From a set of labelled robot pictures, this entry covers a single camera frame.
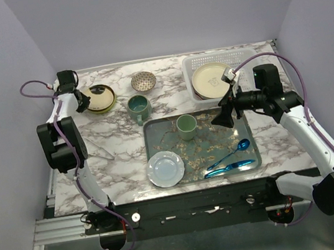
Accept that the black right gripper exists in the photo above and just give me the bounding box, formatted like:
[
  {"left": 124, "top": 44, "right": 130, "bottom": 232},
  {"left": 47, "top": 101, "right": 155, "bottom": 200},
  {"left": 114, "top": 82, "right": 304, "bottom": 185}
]
[{"left": 205, "top": 79, "right": 270, "bottom": 131}]

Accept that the cream plate with black mark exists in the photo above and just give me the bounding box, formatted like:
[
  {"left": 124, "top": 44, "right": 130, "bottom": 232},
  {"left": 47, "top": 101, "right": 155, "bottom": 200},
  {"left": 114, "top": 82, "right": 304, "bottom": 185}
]
[{"left": 83, "top": 84, "right": 116, "bottom": 113}]

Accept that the cream sweet bear plate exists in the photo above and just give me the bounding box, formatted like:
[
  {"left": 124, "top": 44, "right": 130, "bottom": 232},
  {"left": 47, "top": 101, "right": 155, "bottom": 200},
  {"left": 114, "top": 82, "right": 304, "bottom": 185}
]
[{"left": 191, "top": 62, "right": 231, "bottom": 100}]

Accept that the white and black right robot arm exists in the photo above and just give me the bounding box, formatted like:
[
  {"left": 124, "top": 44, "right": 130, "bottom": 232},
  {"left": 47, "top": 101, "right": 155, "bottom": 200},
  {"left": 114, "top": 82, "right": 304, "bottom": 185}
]
[{"left": 212, "top": 63, "right": 334, "bottom": 216}]

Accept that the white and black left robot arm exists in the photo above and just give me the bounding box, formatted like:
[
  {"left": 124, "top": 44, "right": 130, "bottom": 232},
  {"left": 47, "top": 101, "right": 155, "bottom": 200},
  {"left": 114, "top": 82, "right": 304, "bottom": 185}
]
[{"left": 34, "top": 70, "right": 124, "bottom": 231}]

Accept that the white perforated plastic bin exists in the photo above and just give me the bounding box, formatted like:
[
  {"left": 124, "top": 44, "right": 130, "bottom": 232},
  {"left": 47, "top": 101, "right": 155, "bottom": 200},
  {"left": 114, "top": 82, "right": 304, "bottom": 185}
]
[{"left": 180, "top": 44, "right": 274, "bottom": 110}]

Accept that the lime green plate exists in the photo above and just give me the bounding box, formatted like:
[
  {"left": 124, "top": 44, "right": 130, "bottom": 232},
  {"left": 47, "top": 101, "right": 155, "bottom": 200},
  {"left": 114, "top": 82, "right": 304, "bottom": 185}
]
[{"left": 88, "top": 93, "right": 116, "bottom": 114}]

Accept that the blue metallic spoon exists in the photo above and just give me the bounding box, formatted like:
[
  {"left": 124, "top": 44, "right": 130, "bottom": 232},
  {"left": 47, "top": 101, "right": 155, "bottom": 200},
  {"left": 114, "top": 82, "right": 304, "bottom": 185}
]
[{"left": 207, "top": 138, "right": 250, "bottom": 171}]

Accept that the teal floral serving tray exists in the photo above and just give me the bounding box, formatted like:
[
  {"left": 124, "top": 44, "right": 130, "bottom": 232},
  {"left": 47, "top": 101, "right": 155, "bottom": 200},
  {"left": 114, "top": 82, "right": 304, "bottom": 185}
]
[{"left": 143, "top": 108, "right": 262, "bottom": 185}]

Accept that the light green ceramic cup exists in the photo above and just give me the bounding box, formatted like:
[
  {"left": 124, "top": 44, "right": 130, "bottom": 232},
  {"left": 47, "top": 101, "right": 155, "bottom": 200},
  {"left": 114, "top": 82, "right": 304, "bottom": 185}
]
[{"left": 176, "top": 114, "right": 197, "bottom": 141}]

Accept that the teal glazed ceramic mug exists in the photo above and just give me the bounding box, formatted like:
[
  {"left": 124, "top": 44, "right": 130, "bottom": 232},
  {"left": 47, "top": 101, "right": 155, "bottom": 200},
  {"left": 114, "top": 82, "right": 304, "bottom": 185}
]
[{"left": 127, "top": 95, "right": 152, "bottom": 126}]

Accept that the blue metallic knife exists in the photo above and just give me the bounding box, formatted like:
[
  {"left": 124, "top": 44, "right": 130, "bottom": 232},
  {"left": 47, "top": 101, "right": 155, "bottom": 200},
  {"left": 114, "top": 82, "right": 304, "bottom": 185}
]
[{"left": 204, "top": 159, "right": 255, "bottom": 179}]

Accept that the patterned small ceramic bowl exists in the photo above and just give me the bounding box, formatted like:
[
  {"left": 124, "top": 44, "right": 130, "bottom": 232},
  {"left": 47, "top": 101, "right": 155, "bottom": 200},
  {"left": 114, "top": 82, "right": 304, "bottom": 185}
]
[{"left": 131, "top": 71, "right": 157, "bottom": 92}]

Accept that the light blue scalloped plate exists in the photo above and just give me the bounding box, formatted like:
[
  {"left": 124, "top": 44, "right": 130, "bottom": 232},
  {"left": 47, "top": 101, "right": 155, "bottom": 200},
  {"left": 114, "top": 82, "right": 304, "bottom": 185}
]
[{"left": 146, "top": 151, "right": 185, "bottom": 188}]

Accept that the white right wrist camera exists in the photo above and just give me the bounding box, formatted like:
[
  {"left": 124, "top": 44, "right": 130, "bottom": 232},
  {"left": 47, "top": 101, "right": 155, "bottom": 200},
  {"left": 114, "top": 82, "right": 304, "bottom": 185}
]
[{"left": 221, "top": 67, "right": 240, "bottom": 98}]

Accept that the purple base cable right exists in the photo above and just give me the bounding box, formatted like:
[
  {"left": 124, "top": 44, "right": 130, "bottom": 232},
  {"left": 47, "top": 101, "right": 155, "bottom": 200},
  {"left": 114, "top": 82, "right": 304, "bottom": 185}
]
[{"left": 272, "top": 203, "right": 317, "bottom": 229}]

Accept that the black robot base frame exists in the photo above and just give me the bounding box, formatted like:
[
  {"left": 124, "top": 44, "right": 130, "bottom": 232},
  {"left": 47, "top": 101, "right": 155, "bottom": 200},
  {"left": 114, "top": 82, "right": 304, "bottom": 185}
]
[{"left": 81, "top": 178, "right": 309, "bottom": 246}]

